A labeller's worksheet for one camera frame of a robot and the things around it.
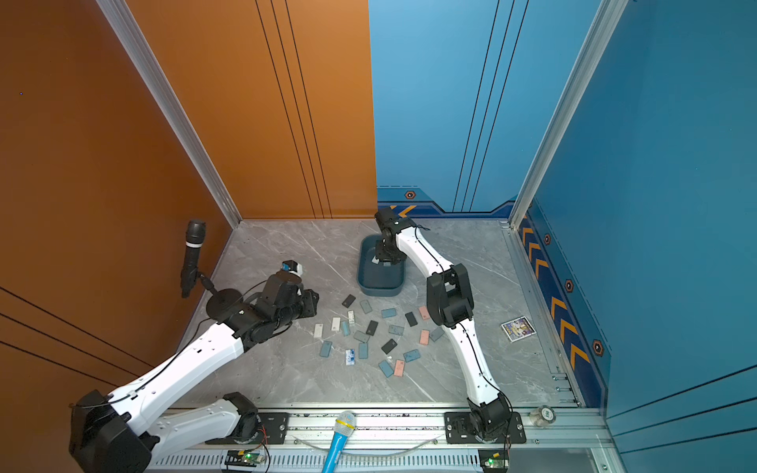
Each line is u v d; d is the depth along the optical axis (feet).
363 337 2.92
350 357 2.78
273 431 2.42
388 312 3.11
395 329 2.94
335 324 3.00
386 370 2.72
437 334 2.94
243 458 2.32
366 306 3.12
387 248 2.93
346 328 2.98
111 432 1.25
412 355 2.79
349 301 3.17
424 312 3.08
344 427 2.30
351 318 3.01
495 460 2.33
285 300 2.01
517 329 2.92
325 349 2.85
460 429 2.38
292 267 2.34
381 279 3.46
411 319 3.02
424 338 2.92
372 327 2.99
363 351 2.82
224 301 3.14
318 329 2.94
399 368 2.71
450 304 2.07
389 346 2.85
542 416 2.29
